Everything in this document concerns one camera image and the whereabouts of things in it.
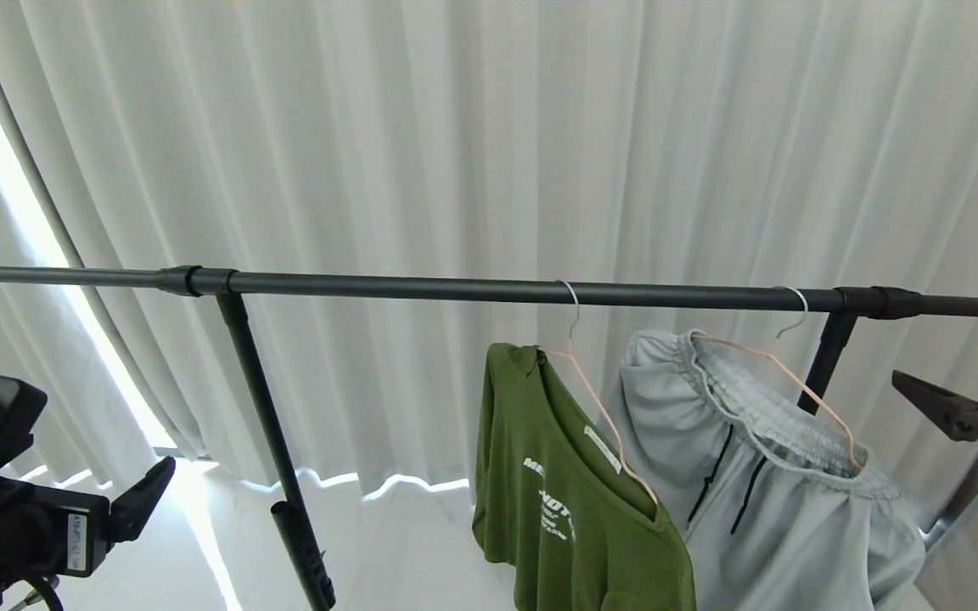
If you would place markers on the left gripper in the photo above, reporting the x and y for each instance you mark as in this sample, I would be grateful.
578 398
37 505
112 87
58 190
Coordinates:
47 526

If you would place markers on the pink clothes hanger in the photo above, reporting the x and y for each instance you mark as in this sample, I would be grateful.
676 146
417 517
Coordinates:
805 304
576 305

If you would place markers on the pale grey garment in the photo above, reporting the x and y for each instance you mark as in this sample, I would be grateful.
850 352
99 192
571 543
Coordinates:
795 535

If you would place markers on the green shirt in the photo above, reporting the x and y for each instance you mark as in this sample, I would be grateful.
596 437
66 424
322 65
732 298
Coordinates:
523 424

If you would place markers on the black clothes rack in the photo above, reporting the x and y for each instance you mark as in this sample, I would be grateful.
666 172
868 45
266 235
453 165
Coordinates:
413 288

